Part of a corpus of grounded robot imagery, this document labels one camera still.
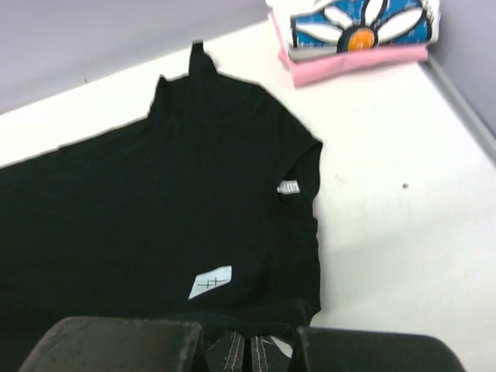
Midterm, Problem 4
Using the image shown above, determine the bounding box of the black t shirt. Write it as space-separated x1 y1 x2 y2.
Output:
1 43 322 371

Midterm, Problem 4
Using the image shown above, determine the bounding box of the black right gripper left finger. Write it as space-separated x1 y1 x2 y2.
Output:
17 315 246 372

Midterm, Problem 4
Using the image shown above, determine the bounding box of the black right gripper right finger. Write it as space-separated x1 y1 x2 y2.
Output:
250 326 464 372

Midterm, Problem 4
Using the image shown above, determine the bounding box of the white daisy print t shirt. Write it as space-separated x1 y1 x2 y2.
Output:
267 0 441 62

